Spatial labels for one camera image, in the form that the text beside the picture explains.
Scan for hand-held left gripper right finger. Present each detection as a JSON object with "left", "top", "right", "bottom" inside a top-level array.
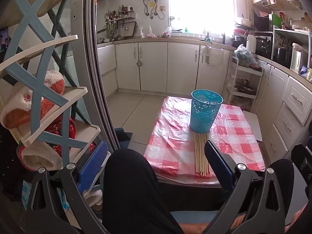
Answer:
[{"left": 202, "top": 140, "right": 293, "bottom": 234}]

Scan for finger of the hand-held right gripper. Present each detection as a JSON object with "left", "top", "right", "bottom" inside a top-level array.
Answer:
[{"left": 291, "top": 143, "right": 312, "bottom": 183}]

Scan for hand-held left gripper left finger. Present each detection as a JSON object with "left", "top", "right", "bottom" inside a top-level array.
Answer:
[{"left": 24, "top": 140, "right": 109, "bottom": 234}]

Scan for bundle of wooden chopsticks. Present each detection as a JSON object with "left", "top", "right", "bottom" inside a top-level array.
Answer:
[{"left": 194, "top": 132, "right": 212, "bottom": 177}]

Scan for turquoise perforated plastic basket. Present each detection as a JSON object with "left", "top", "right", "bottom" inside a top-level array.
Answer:
[{"left": 190, "top": 89, "right": 224, "bottom": 133}]

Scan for dark blue plastic object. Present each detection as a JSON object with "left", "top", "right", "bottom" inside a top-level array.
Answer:
[{"left": 114, "top": 127, "right": 133, "bottom": 149}]

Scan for person's left leg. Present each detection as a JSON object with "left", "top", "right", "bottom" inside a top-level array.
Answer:
[{"left": 102, "top": 149, "right": 186, "bottom": 234}]

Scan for white flat board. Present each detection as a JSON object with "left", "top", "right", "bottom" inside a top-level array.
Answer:
[{"left": 243, "top": 110, "right": 263, "bottom": 142}]

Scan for red white checked plastic tablecloth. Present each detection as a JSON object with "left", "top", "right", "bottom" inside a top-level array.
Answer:
[{"left": 143, "top": 96, "right": 266, "bottom": 184}]

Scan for cream drawer cabinets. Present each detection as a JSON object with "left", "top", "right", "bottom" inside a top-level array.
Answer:
[{"left": 253, "top": 56, "right": 312, "bottom": 167}]

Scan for orange and blue seat cushion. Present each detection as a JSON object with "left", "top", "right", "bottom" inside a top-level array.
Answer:
[{"left": 169, "top": 205, "right": 312, "bottom": 234}]

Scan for white kitchen trolley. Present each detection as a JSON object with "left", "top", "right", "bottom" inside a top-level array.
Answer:
[{"left": 223, "top": 56, "right": 264, "bottom": 108}]

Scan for white orange plush slipper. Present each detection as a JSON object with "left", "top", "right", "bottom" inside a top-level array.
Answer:
[
  {"left": 0, "top": 87, "right": 54, "bottom": 129},
  {"left": 43, "top": 70, "right": 65, "bottom": 96}
]

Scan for blue and cream shoe rack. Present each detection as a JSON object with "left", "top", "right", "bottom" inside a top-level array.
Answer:
[{"left": 0, "top": 0, "right": 101, "bottom": 200}]

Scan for white electric kettle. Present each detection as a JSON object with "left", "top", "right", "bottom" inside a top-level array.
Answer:
[{"left": 290, "top": 43, "right": 309, "bottom": 73}]

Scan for filled plastic bag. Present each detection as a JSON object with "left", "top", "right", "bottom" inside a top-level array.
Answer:
[{"left": 234, "top": 44, "right": 255, "bottom": 68}]

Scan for cream base cabinets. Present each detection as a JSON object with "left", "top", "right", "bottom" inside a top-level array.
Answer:
[{"left": 97, "top": 41, "right": 235, "bottom": 97}]

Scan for white thermos jug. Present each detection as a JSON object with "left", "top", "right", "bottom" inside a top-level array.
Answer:
[{"left": 245, "top": 33, "right": 256, "bottom": 54}]

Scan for white countertop shelf rack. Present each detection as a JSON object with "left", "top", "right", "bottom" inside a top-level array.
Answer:
[{"left": 271, "top": 27, "right": 312, "bottom": 74}]

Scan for black microwave oven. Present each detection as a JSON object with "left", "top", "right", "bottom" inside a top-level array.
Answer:
[{"left": 253, "top": 13, "right": 274, "bottom": 59}]

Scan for hanging baking tray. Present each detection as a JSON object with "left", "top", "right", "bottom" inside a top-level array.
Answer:
[{"left": 122, "top": 21, "right": 137, "bottom": 39}]

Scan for kitchen window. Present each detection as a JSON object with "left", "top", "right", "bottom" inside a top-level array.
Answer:
[{"left": 168, "top": 0, "right": 247, "bottom": 34}]

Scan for grey sliding door frame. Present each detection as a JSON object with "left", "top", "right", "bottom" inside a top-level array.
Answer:
[{"left": 71, "top": 0, "right": 121, "bottom": 150}]

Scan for wall utensil rack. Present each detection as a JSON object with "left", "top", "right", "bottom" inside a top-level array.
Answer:
[{"left": 104, "top": 4, "right": 136, "bottom": 42}]

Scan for hanging wire dish rack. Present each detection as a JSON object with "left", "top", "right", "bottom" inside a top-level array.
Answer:
[{"left": 261, "top": 0, "right": 306, "bottom": 11}]

